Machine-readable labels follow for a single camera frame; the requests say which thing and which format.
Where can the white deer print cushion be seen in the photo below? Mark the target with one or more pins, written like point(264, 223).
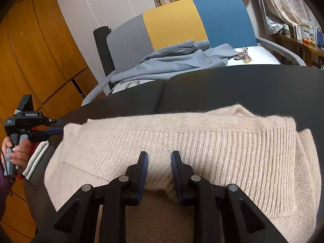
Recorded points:
point(260, 57)

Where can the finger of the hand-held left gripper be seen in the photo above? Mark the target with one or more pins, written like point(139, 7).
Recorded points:
point(57, 122)
point(54, 131)

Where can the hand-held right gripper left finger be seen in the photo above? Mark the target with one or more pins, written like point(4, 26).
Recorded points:
point(144, 172)

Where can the red cloth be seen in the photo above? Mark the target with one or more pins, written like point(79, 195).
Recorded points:
point(34, 149)

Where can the white grey towel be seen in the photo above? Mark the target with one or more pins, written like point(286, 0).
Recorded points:
point(35, 159)

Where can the beige knit sweater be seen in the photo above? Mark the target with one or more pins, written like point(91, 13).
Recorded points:
point(202, 136)

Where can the wooden desk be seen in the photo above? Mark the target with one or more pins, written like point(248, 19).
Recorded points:
point(303, 48)

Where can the blue bag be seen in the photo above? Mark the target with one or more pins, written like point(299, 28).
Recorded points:
point(320, 36)

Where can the person's left forearm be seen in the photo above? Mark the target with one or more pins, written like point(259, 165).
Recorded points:
point(5, 187)

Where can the grey crumpled plastic bag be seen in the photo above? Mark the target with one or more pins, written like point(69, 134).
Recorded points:
point(276, 25)

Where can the grey-blue garment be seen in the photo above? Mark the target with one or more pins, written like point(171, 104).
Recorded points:
point(164, 65)

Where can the person's left hand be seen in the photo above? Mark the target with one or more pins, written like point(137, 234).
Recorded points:
point(21, 154)

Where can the grey yellow blue armchair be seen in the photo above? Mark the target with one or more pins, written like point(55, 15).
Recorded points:
point(172, 25)

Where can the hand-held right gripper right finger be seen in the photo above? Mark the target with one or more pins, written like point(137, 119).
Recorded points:
point(174, 169)

